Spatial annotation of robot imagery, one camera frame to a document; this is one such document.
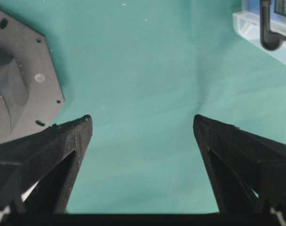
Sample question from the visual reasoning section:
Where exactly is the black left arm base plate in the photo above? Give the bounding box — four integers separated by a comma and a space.
0, 10, 65, 144

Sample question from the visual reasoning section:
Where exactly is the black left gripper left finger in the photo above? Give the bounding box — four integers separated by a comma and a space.
0, 115, 93, 213

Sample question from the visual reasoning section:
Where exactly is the green table cloth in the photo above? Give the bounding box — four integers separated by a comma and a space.
0, 0, 286, 213

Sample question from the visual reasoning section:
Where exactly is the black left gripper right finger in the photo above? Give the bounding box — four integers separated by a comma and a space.
193, 114, 286, 214

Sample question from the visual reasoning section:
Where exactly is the clear plastic storage case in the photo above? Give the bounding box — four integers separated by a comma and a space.
233, 0, 286, 65

